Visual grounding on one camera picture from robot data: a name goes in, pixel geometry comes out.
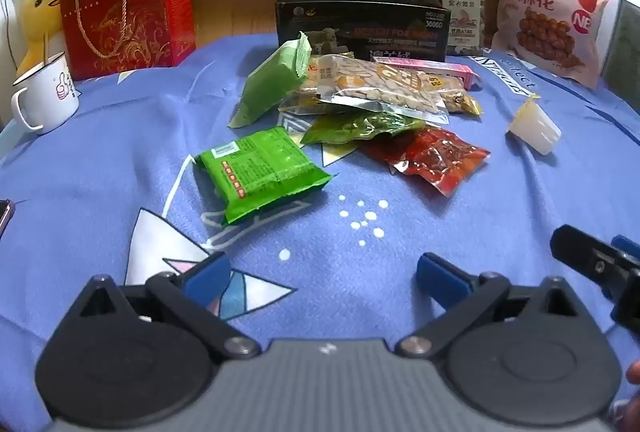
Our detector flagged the slim pink box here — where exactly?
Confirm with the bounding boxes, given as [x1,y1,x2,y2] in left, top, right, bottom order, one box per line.
[400,58,475,90]

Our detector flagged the clear seed packet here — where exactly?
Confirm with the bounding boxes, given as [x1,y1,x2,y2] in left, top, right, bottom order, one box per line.
[315,54,451,125]

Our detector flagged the black sheep-print box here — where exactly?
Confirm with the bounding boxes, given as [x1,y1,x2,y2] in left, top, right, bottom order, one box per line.
[275,0,452,62]

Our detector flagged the plain green snack packet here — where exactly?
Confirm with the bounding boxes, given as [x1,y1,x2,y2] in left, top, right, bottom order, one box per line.
[229,32,313,129]

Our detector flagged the orange snack packet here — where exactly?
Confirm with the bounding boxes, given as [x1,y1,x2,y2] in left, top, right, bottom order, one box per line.
[277,59,351,115]

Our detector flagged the large pink snack bag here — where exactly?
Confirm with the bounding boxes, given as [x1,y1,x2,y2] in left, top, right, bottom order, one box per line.
[490,0,617,90]

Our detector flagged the clear nut jar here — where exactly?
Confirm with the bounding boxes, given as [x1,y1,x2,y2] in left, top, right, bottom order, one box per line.
[420,0,487,57]

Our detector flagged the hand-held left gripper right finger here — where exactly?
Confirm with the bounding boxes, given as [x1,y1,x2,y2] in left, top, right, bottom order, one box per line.
[395,253,588,359]

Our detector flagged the person's right hand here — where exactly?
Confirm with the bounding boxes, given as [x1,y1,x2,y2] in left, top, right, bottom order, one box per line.
[607,359,640,432]

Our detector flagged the yellow duck plush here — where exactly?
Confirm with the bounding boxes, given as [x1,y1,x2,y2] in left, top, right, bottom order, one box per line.
[19,0,68,75]

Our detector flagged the red snack packet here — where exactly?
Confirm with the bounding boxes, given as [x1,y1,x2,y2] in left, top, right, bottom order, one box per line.
[360,127,492,197]

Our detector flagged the green pickled vegetable packet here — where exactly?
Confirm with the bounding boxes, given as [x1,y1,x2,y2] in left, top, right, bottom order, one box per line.
[300,109,426,147]

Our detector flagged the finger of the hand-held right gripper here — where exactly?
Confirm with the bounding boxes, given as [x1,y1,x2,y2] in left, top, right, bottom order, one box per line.
[550,224,640,328]

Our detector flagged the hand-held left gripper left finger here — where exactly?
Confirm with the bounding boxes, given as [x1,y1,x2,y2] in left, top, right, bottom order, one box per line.
[72,252,260,360]

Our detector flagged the red gift box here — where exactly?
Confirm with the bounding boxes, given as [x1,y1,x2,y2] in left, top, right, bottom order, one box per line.
[57,0,197,81]

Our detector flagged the blue printed tablecloth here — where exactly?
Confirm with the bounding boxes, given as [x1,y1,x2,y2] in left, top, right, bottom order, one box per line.
[0,32,640,432]

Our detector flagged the yellow nut packet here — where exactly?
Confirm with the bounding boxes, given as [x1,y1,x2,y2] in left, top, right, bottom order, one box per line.
[420,74,485,115]

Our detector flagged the white enamel mug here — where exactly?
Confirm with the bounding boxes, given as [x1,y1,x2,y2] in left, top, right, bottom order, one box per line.
[11,52,81,135]

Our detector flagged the jelly cup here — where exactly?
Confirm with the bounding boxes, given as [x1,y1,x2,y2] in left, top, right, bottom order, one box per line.
[506,94,562,157]

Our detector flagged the green snack packet white label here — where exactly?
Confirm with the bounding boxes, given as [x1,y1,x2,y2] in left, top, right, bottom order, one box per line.
[194,127,333,227]

